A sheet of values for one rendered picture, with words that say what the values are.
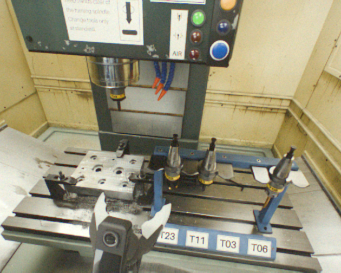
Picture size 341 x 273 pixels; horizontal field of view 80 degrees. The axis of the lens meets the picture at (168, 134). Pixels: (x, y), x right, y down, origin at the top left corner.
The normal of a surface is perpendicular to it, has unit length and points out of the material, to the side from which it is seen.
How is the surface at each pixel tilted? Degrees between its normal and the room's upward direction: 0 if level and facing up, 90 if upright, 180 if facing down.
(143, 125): 88
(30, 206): 0
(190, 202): 0
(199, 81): 90
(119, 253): 59
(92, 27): 90
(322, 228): 24
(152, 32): 90
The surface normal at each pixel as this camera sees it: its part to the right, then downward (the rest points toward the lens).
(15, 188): 0.44, -0.72
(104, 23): -0.11, 0.56
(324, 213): -0.36, -0.80
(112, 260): -0.14, 0.05
